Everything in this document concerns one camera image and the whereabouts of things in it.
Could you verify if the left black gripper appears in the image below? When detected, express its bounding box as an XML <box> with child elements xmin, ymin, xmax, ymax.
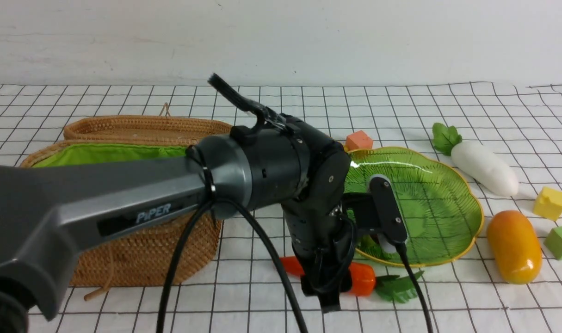
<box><xmin>283</xmin><ymin>200</ymin><xmax>355</xmax><ymax>314</ymax></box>

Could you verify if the orange toy carrot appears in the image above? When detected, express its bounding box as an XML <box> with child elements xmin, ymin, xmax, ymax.
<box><xmin>280</xmin><ymin>256</ymin><xmax>418</xmax><ymax>304</ymax></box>

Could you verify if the white toy radish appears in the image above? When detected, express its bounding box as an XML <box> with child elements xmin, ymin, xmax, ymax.
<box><xmin>432</xmin><ymin>123</ymin><xmax>519</xmax><ymax>197</ymax></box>

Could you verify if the orange yellow toy mango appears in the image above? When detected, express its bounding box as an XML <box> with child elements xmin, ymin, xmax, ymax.
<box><xmin>487</xmin><ymin>210</ymin><xmax>543</xmax><ymax>284</ymax></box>

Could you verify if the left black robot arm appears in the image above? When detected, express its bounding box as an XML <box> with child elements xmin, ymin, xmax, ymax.
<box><xmin>0</xmin><ymin>74</ymin><xmax>356</xmax><ymax>333</ymax></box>

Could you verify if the orange foam cube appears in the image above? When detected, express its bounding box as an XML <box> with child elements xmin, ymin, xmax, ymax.
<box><xmin>345</xmin><ymin>130</ymin><xmax>374</xmax><ymax>151</ymax></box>

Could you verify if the green leaf-shaped glass plate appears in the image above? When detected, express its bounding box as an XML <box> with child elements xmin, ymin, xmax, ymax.
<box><xmin>346</xmin><ymin>146</ymin><xmax>484</xmax><ymax>268</ymax></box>

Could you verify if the woven wicker basket lid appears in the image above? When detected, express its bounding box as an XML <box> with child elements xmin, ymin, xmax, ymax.
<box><xmin>63</xmin><ymin>104</ymin><xmax>232</xmax><ymax>146</ymax></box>

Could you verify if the white black grid tablecloth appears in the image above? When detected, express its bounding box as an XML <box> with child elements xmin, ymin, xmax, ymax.
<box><xmin>0</xmin><ymin>82</ymin><xmax>562</xmax><ymax>333</ymax></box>

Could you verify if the yellow foam cube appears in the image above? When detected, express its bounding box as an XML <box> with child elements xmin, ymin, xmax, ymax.
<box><xmin>533</xmin><ymin>187</ymin><xmax>562</xmax><ymax>222</ymax></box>

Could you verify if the woven wicker basket green lining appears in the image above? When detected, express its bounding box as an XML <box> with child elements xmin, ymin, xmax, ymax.
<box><xmin>19</xmin><ymin>140</ymin><xmax>224</xmax><ymax>287</ymax></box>

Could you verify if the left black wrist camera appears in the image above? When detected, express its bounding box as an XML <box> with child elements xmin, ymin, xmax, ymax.
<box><xmin>341</xmin><ymin>173</ymin><xmax>408</xmax><ymax>255</ymax></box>

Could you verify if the black camera cable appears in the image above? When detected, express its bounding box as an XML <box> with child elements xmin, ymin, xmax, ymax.
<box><xmin>156</xmin><ymin>199</ymin><xmax>434</xmax><ymax>333</ymax></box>

